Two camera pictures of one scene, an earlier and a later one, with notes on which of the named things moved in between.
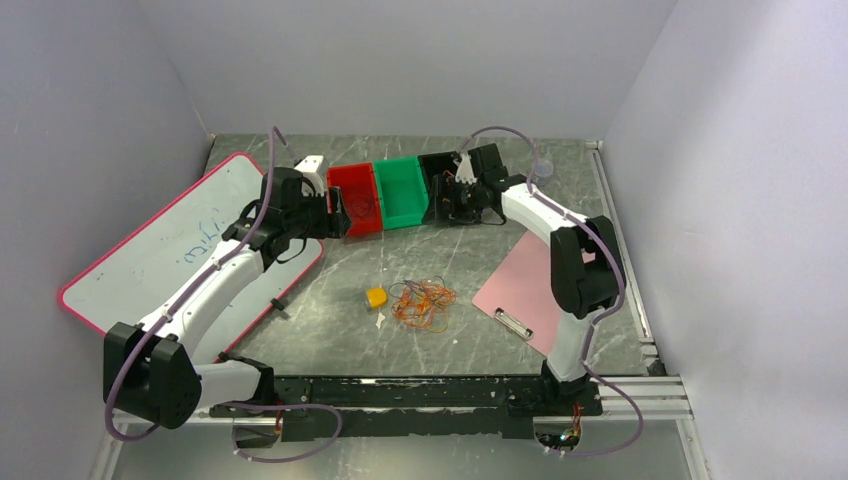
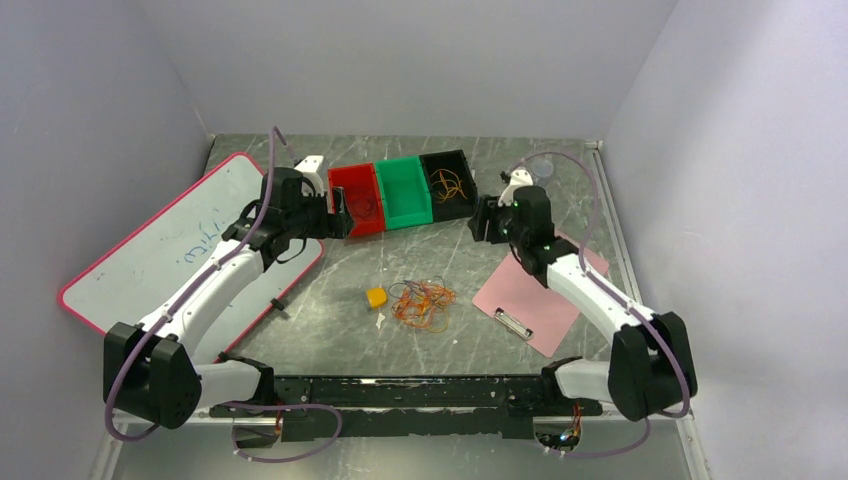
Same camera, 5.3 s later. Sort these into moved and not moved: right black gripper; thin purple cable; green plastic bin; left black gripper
Moved: right black gripper
Not moved: green plastic bin; left black gripper; thin purple cable
